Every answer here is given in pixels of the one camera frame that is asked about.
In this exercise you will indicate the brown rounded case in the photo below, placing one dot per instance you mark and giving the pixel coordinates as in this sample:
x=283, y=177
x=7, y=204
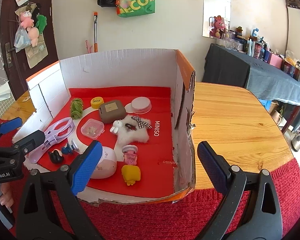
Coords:
x=111, y=111

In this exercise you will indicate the beige hanging organizer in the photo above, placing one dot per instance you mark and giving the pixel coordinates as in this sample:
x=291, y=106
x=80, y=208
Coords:
x=36, y=55

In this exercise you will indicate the white cloth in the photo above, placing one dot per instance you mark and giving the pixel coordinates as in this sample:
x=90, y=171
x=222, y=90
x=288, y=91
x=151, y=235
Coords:
x=0, y=93

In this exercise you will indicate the pink rabbit plush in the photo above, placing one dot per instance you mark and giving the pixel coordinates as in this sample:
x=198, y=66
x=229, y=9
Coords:
x=218, y=24

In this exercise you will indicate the pink bear plush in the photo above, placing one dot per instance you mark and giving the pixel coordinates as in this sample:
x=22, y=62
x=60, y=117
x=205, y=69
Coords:
x=27, y=18

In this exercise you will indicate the yellow rubber toy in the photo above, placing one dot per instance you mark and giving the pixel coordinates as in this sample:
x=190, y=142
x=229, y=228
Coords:
x=131, y=173

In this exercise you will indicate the yellow round tin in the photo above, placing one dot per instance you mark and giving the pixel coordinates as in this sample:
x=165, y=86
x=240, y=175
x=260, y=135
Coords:
x=96, y=102

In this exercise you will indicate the small clear plastic box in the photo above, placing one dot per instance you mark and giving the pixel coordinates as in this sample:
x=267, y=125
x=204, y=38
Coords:
x=92, y=128

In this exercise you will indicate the dark brown door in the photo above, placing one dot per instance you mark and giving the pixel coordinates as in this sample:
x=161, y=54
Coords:
x=11, y=20

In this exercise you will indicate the white fluffy star hair clip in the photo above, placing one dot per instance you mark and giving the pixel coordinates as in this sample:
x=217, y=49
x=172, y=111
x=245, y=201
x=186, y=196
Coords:
x=132, y=135

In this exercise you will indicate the person's left hand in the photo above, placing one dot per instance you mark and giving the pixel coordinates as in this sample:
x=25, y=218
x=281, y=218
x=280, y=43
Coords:
x=5, y=197

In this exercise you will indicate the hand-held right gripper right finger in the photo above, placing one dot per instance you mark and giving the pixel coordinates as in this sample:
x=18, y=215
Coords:
x=212, y=165

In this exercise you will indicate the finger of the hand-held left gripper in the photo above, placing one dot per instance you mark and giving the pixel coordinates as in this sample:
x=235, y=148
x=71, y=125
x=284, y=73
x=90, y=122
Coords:
x=10, y=125
x=32, y=138

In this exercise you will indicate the peach plush toy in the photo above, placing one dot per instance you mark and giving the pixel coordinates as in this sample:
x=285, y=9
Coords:
x=33, y=36

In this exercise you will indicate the large purple plastic clip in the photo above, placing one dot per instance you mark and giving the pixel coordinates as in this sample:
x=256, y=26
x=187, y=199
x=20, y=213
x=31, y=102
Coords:
x=55, y=135

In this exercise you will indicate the black-haired blue figurine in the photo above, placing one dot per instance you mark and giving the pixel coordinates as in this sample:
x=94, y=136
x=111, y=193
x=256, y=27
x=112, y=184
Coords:
x=55, y=156

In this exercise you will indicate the silver mop pole orange ends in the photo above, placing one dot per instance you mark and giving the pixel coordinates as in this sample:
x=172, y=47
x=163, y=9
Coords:
x=95, y=32

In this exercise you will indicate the green knitted scrunchie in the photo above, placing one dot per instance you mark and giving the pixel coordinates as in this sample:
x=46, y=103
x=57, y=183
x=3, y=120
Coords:
x=76, y=107

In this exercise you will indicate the wall mirror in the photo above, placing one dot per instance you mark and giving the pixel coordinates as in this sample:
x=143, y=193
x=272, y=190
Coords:
x=215, y=5

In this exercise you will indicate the clear plastic bag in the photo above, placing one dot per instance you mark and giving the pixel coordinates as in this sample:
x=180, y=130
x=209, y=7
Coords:
x=21, y=40

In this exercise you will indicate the row of bottles and cups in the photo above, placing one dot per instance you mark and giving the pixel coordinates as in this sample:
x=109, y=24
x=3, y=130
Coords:
x=257, y=47

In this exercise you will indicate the white round compact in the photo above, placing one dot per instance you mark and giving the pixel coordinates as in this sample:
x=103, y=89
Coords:
x=140, y=103

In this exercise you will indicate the white wardrobe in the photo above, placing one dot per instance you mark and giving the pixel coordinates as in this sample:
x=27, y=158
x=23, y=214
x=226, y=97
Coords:
x=297, y=30

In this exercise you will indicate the red knitted mat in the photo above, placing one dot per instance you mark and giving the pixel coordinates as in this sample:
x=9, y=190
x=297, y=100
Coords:
x=152, y=220

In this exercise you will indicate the orange and white cardboard box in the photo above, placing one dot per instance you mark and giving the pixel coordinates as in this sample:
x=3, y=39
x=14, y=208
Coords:
x=115, y=67

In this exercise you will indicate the pink toy camera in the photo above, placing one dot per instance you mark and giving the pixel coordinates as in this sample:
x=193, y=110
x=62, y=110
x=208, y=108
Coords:
x=106, y=165

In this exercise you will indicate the green plush toy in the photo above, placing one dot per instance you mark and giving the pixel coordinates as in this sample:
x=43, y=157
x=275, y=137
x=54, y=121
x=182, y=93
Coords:
x=41, y=23

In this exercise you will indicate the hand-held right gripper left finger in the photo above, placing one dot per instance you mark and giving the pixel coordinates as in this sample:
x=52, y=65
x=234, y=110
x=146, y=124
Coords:
x=86, y=167

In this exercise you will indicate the red hanging charm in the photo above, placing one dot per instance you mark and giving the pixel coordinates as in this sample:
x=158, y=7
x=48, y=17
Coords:
x=118, y=6

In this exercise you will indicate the pink cartoon toy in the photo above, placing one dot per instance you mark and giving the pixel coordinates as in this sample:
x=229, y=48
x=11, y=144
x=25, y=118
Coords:
x=130, y=157

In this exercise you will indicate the silver kettle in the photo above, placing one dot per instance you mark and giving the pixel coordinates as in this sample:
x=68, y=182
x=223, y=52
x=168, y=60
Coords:
x=298, y=140

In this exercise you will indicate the small white bunny clip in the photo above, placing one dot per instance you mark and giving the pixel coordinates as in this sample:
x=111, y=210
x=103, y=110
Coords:
x=117, y=125

